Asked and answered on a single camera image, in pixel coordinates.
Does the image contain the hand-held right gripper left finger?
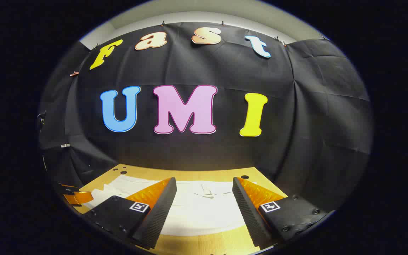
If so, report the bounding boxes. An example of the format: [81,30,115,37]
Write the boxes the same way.
[83,177,177,249]

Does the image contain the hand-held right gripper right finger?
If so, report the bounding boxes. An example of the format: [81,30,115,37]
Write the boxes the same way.
[232,177,333,249]

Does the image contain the white jeans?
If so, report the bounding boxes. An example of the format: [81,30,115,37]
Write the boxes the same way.
[83,174,257,237]

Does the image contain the black backdrop cloth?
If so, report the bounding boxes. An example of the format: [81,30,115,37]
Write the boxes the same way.
[38,21,374,221]

